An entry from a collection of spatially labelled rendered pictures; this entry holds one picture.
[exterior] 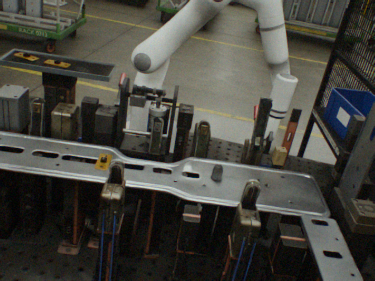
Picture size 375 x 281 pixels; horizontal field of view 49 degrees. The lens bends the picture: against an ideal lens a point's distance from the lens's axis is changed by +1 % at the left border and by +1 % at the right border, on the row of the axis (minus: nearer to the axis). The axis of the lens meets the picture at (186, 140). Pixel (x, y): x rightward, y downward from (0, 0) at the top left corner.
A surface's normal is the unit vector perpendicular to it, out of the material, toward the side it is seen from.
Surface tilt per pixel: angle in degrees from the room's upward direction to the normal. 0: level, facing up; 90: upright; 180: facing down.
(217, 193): 0
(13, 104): 90
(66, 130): 90
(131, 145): 0
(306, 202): 0
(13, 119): 90
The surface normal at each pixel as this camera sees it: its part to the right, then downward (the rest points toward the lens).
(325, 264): 0.15, -0.87
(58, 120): -0.03, 0.47
